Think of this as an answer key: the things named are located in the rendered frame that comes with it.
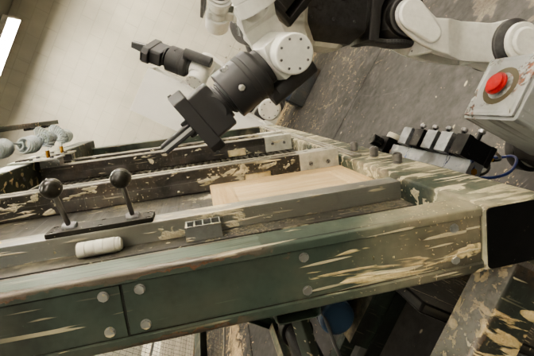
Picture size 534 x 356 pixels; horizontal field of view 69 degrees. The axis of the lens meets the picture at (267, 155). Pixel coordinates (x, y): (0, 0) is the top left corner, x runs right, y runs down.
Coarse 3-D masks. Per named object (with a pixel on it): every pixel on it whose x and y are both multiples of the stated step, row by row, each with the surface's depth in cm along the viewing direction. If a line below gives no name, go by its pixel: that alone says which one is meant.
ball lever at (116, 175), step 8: (120, 168) 71; (112, 176) 70; (120, 176) 69; (128, 176) 70; (112, 184) 70; (120, 184) 70; (128, 184) 71; (128, 200) 74; (128, 208) 75; (128, 216) 76; (136, 216) 77
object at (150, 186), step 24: (192, 168) 114; (216, 168) 113; (240, 168) 115; (264, 168) 116; (288, 168) 117; (312, 168) 119; (24, 192) 108; (72, 192) 107; (96, 192) 108; (120, 192) 109; (144, 192) 110; (168, 192) 112; (192, 192) 113; (0, 216) 104; (24, 216) 105
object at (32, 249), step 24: (312, 192) 84; (336, 192) 82; (360, 192) 83; (384, 192) 84; (168, 216) 79; (192, 216) 77; (216, 216) 78; (240, 216) 79; (264, 216) 80; (288, 216) 81; (24, 240) 74; (48, 240) 73; (72, 240) 74; (144, 240) 76; (0, 264) 72; (24, 264) 73
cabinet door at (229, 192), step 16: (272, 176) 115; (288, 176) 112; (304, 176) 111; (320, 176) 109; (336, 176) 106; (352, 176) 103; (224, 192) 102; (240, 192) 101; (256, 192) 99; (272, 192) 97; (288, 192) 96
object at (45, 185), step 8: (40, 184) 68; (48, 184) 68; (56, 184) 68; (40, 192) 68; (48, 192) 67; (56, 192) 68; (56, 200) 70; (64, 216) 73; (64, 224) 75; (72, 224) 75
